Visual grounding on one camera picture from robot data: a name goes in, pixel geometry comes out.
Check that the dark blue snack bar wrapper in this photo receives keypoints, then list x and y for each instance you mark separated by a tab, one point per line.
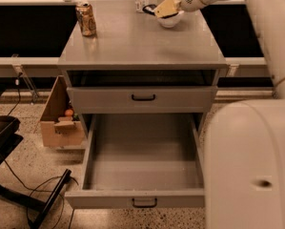
149	9

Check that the gold soda can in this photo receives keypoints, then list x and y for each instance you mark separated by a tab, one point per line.
86	19

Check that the grey open lower drawer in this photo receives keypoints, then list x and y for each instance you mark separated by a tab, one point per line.
141	156

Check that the grey window rail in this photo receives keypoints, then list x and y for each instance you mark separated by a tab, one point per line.
47	67

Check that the brown cardboard box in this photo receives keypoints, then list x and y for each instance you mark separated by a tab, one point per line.
57	129

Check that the grey closed upper drawer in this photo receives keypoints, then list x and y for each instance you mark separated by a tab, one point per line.
117	100

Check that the black lower drawer handle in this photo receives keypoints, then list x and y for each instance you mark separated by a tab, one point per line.
144	203

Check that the black upper drawer handle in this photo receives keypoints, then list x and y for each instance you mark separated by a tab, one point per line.
143	98

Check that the grey drawer cabinet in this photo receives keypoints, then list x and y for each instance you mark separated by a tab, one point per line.
132	49

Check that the small orange fruit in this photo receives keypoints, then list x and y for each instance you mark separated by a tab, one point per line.
69	112

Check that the white ceramic bowl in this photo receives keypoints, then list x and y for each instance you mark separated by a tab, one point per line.
171	21

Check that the black chair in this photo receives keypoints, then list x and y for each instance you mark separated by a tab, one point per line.
29	169

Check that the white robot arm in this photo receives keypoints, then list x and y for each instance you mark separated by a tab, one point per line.
244	148

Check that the black drawer handle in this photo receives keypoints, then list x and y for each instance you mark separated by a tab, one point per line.
144	203
143	98

